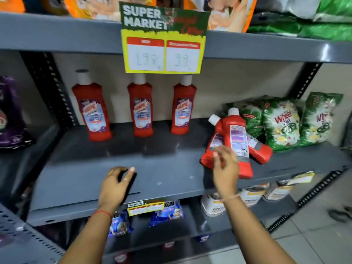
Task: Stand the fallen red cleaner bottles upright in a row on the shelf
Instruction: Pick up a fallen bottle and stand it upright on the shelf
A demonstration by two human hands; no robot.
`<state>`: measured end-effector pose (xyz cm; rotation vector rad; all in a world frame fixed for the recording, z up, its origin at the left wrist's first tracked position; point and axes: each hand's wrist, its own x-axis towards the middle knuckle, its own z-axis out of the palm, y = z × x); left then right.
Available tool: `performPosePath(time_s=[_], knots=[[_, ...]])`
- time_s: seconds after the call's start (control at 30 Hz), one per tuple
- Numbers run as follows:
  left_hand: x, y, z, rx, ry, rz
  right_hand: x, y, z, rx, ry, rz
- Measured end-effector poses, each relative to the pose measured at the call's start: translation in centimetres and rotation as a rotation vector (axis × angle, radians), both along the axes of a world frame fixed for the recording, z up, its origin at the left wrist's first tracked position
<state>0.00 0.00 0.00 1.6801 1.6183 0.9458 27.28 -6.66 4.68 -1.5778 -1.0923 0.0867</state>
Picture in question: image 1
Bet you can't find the white green detergent bag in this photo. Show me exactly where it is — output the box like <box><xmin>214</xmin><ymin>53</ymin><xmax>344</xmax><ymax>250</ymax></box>
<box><xmin>256</xmin><ymin>0</ymin><xmax>352</xmax><ymax>23</ymax></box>

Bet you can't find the white refill pouch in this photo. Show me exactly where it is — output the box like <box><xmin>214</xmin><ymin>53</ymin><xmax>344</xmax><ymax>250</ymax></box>
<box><xmin>263</xmin><ymin>179</ymin><xmax>296</xmax><ymax>203</ymax></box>
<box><xmin>200</xmin><ymin>192</ymin><xmax>226</xmax><ymax>217</ymax></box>
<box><xmin>239</xmin><ymin>183</ymin><xmax>271</xmax><ymax>208</ymax></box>

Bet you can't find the orange printed packet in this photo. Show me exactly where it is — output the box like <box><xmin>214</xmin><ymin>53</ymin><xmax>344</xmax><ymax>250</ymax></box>
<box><xmin>0</xmin><ymin>0</ymin><xmax>26</xmax><ymax>13</ymax></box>
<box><xmin>184</xmin><ymin>0</ymin><xmax>258</xmax><ymax>33</ymax></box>
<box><xmin>63</xmin><ymin>0</ymin><xmax>157</xmax><ymax>22</ymax></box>

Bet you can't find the purple packet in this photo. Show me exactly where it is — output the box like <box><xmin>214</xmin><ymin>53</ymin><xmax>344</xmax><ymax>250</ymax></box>
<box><xmin>0</xmin><ymin>75</ymin><xmax>33</xmax><ymax>150</ymax></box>

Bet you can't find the small shelf price tag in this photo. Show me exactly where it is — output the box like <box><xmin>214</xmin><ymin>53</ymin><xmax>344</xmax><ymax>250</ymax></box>
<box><xmin>127</xmin><ymin>200</ymin><xmax>165</xmax><ymax>217</ymax></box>

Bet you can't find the thin pale thread wristband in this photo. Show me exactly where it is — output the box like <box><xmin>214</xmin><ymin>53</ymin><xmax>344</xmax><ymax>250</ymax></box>
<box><xmin>220</xmin><ymin>193</ymin><xmax>241</xmax><ymax>202</ymax></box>

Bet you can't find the green detergent powder bag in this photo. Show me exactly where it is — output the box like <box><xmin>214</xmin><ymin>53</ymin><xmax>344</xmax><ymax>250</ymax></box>
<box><xmin>224</xmin><ymin>99</ymin><xmax>267</xmax><ymax>139</ymax></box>
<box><xmin>299</xmin><ymin>92</ymin><xmax>344</xmax><ymax>147</ymax></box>
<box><xmin>262</xmin><ymin>97</ymin><xmax>303</xmax><ymax>152</ymax></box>

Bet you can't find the green yellow price sign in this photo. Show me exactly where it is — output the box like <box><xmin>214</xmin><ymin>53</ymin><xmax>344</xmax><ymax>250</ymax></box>
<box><xmin>119</xmin><ymin>1</ymin><xmax>211</xmax><ymax>74</ymax></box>

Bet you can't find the red cleaner bottle white cap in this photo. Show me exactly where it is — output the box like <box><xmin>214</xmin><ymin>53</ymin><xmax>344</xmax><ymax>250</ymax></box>
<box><xmin>200</xmin><ymin>114</ymin><xmax>229</xmax><ymax>170</ymax></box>
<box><xmin>222</xmin><ymin>108</ymin><xmax>254</xmax><ymax>179</ymax></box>
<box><xmin>127</xmin><ymin>73</ymin><xmax>154</xmax><ymax>138</ymax></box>
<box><xmin>71</xmin><ymin>69</ymin><xmax>113</xmax><ymax>142</ymax></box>
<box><xmin>246</xmin><ymin>132</ymin><xmax>273</xmax><ymax>165</ymax></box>
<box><xmin>170</xmin><ymin>74</ymin><xmax>197</xmax><ymax>135</ymax></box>

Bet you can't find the grey metal shelf rack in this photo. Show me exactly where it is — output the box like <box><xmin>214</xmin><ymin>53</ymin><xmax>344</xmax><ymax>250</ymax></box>
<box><xmin>0</xmin><ymin>12</ymin><xmax>352</xmax><ymax>264</ymax></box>

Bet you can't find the dark green plastic bag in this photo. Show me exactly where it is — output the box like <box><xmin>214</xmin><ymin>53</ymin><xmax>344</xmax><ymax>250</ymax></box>
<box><xmin>246</xmin><ymin>12</ymin><xmax>352</xmax><ymax>42</ymax></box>

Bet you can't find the person's left hand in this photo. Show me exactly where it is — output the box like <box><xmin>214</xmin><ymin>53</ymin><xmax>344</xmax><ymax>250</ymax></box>
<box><xmin>98</xmin><ymin>166</ymin><xmax>136</xmax><ymax>215</ymax></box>

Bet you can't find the grey perforated metal rack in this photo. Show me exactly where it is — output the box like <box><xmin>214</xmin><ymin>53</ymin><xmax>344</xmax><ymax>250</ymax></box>
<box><xmin>0</xmin><ymin>203</ymin><xmax>65</xmax><ymax>264</ymax></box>

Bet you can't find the person's right hand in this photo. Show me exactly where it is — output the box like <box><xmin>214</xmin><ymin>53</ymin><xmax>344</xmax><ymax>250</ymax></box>
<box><xmin>213</xmin><ymin>146</ymin><xmax>240</xmax><ymax>200</ymax></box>

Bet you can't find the red thread wristband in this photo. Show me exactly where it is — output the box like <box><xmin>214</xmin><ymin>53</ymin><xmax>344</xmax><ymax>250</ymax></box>
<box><xmin>91</xmin><ymin>210</ymin><xmax>114</xmax><ymax>219</ymax></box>

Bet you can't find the person's right forearm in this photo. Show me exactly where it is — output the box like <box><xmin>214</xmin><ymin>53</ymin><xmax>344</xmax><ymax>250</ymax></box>
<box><xmin>221</xmin><ymin>196</ymin><xmax>296</xmax><ymax>264</ymax></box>

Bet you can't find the dark sandal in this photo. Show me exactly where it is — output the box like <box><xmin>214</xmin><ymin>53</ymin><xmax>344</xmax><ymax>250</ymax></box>
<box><xmin>328</xmin><ymin>206</ymin><xmax>352</xmax><ymax>223</ymax></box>

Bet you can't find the person's left forearm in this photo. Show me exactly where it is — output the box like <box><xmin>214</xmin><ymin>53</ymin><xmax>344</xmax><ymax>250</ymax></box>
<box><xmin>58</xmin><ymin>213</ymin><xmax>114</xmax><ymax>264</ymax></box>

